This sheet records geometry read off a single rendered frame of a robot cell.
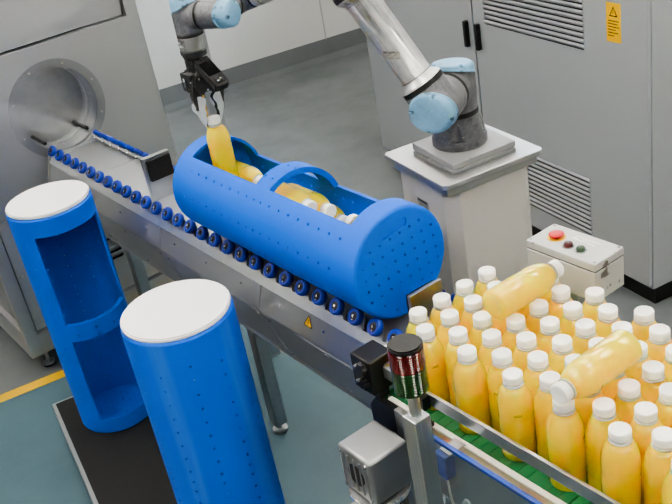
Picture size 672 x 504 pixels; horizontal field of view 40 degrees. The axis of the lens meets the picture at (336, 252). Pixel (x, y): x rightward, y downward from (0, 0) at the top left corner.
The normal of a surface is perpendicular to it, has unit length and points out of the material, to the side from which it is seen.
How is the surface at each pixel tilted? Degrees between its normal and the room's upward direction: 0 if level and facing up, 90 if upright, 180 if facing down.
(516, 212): 90
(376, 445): 0
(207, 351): 90
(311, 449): 0
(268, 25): 90
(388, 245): 90
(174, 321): 0
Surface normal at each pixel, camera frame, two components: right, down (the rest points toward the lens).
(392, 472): 0.61, 0.29
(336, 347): -0.79, 0.09
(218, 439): 0.37, 0.38
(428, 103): -0.31, 0.62
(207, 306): -0.17, -0.87
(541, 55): -0.88, 0.35
